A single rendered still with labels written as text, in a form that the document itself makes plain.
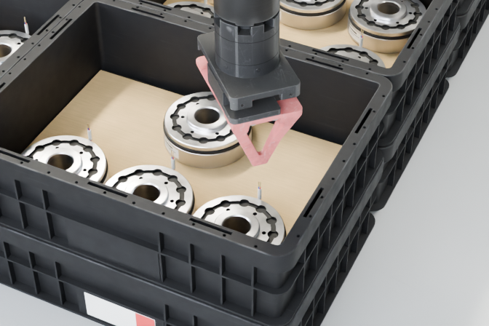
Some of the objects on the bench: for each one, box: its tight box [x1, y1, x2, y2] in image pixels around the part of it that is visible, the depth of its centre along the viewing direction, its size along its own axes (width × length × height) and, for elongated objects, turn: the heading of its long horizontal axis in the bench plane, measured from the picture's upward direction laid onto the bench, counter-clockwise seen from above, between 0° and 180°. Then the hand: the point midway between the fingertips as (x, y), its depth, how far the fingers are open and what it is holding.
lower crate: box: [370, 24, 460, 211], centre depth 146 cm, size 40×30×12 cm
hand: (248, 137), depth 100 cm, fingers open, 6 cm apart
